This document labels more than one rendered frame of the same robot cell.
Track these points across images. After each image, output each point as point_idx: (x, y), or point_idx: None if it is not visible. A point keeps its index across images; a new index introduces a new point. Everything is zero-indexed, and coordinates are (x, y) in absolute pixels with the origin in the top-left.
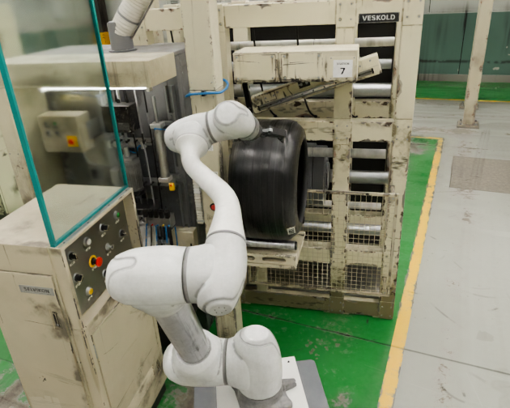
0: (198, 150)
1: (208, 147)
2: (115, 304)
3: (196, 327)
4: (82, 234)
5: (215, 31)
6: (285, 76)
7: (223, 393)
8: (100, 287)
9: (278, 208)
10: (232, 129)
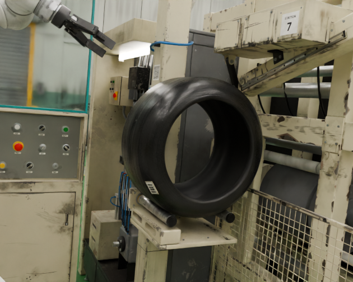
0: None
1: (6, 15)
2: (21, 193)
3: None
4: (15, 118)
5: None
6: (244, 41)
7: None
8: (18, 173)
9: (135, 148)
10: None
